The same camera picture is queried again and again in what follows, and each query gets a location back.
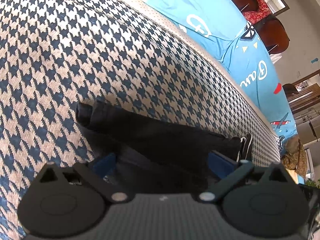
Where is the black garment red print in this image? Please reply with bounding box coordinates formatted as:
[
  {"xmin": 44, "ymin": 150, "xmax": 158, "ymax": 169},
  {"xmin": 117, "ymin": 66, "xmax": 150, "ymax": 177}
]
[{"xmin": 75, "ymin": 101, "xmax": 253, "ymax": 193}]

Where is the blue cartoon print bedsheet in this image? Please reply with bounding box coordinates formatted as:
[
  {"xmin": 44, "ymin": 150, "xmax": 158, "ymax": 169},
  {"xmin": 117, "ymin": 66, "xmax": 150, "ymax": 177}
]
[{"xmin": 142, "ymin": 0, "xmax": 297, "ymax": 138}]

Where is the brown fluffy blanket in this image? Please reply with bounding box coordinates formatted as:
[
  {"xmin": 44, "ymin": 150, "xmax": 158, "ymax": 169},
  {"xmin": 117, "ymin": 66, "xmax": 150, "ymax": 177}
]
[{"xmin": 281, "ymin": 135, "xmax": 307, "ymax": 179}]

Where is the red patterned cloth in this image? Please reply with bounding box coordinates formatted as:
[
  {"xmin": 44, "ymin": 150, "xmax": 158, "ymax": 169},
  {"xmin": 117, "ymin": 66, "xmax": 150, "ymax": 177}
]
[{"xmin": 242, "ymin": 0, "xmax": 272, "ymax": 24}]

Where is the brown wooden chair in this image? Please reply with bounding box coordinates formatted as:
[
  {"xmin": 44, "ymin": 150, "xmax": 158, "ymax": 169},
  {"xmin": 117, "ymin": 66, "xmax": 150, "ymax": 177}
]
[{"xmin": 232, "ymin": 0, "xmax": 290, "ymax": 55}]

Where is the green potted plant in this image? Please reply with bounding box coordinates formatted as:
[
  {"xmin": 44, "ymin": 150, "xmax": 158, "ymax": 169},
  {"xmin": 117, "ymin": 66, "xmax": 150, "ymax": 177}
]
[{"xmin": 305, "ymin": 179, "xmax": 320, "ymax": 189}]

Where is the houndstooth mattress cover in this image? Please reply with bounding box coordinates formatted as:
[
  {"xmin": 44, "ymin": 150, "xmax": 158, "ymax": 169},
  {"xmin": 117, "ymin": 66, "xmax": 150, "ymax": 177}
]
[{"xmin": 1, "ymin": 0, "xmax": 280, "ymax": 239}]

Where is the white cloth on chair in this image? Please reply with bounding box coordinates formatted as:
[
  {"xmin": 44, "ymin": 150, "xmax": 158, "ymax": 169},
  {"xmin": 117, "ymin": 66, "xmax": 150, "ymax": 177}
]
[{"xmin": 270, "ymin": 53, "xmax": 282, "ymax": 64}]

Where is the grey refrigerator with magnets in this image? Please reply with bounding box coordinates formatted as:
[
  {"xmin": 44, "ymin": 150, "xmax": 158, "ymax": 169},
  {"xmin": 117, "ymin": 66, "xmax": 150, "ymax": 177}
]
[{"xmin": 294, "ymin": 107, "xmax": 319, "ymax": 145}]

